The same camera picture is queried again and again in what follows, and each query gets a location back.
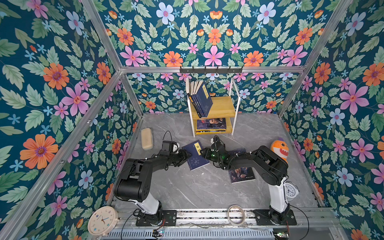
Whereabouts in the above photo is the beige glasses case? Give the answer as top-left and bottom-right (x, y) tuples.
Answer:
(141, 128), (154, 151)

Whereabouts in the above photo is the yellow cartoon cover book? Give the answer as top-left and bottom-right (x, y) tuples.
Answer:
(196, 130), (227, 135)

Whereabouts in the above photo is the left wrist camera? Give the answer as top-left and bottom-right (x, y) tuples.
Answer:
(162, 141), (180, 153)

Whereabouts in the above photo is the black hook rail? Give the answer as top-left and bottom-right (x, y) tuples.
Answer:
(179, 66), (243, 75)

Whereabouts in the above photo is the beige round wall clock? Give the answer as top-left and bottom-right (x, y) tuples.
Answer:
(88, 206), (120, 237)

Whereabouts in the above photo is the orange shark plush toy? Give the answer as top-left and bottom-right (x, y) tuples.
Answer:
(270, 138), (290, 162)

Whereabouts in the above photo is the dark old man cover book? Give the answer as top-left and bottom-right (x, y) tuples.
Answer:
(227, 148), (256, 184)

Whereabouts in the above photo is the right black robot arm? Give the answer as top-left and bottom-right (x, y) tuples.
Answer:
(200, 136), (290, 225)

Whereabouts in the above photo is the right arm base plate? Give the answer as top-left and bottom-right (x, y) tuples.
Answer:
(253, 209), (298, 226)

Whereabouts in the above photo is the navy book yellow label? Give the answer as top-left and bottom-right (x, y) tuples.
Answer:
(189, 81), (200, 117)

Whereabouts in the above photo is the dark book leaning on shelf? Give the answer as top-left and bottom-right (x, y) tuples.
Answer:
(185, 78), (192, 114)

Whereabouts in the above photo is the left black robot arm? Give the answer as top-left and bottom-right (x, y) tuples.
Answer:
(113, 149), (192, 226)

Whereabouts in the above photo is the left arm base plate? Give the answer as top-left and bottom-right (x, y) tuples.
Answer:
(136, 210), (178, 227)

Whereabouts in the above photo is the clear tape roll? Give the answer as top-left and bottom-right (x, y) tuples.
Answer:
(226, 205), (246, 227)

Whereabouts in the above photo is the white alarm clock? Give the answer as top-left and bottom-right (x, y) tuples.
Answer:
(284, 181), (300, 201)

